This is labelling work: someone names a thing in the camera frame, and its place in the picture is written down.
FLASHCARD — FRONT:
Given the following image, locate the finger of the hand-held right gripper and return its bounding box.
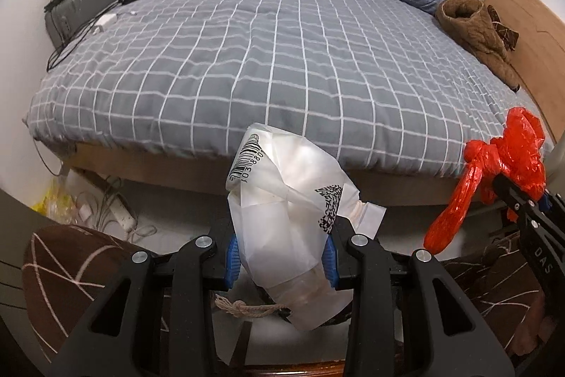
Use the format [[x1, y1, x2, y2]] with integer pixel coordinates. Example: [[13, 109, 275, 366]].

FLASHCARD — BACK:
[[492, 175, 541, 228], [539, 192, 565, 223]]

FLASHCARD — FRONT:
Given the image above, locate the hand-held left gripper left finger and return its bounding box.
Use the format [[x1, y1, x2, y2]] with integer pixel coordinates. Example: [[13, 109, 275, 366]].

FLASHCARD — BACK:
[[57, 218, 241, 377]]

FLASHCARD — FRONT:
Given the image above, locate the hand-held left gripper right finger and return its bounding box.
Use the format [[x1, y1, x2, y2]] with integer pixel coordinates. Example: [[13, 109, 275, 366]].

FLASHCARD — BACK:
[[321, 214, 517, 377]]

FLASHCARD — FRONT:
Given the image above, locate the beige knotted cord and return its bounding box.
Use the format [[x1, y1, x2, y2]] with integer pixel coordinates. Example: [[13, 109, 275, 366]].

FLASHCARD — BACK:
[[214, 298, 290, 320]]

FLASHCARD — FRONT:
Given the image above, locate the red plastic bag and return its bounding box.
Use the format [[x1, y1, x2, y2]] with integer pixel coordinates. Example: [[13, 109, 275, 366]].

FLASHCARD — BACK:
[[424, 107, 548, 254]]

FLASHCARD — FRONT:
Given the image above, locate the white plastic mailer bag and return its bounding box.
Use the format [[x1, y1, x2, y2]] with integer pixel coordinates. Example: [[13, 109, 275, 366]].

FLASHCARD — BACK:
[[225, 122, 387, 334]]

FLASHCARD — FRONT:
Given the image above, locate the person's right hand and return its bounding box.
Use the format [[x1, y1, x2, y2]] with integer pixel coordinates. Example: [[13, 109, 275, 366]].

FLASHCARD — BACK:
[[507, 295, 559, 364]]

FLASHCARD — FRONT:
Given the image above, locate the white power strip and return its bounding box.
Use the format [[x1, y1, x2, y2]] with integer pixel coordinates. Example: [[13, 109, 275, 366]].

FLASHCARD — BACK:
[[103, 200, 135, 232]]

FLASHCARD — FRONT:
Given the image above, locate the wooden headboard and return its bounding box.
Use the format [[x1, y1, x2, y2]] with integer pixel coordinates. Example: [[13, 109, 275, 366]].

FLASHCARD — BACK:
[[483, 0, 565, 166]]

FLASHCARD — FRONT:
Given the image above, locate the dark brown patterned cloth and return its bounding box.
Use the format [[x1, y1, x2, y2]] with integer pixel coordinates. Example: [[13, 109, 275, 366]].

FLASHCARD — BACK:
[[486, 5, 519, 51]]

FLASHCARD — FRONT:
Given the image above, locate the brown fleece garment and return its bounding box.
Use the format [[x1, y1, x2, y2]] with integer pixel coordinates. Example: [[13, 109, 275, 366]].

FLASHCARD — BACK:
[[435, 0, 522, 93]]

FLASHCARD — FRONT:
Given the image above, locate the yellow plastic bag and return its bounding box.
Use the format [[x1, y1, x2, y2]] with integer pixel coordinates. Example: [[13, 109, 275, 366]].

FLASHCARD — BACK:
[[31, 178, 82, 225]]

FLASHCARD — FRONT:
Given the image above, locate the tangle of white cables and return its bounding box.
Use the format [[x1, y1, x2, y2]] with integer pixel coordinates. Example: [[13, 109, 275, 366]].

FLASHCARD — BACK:
[[75, 178, 155, 241]]

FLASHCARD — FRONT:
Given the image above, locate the white charger with cables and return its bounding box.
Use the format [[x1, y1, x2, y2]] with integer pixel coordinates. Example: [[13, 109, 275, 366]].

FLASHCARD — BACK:
[[46, 0, 148, 73]]

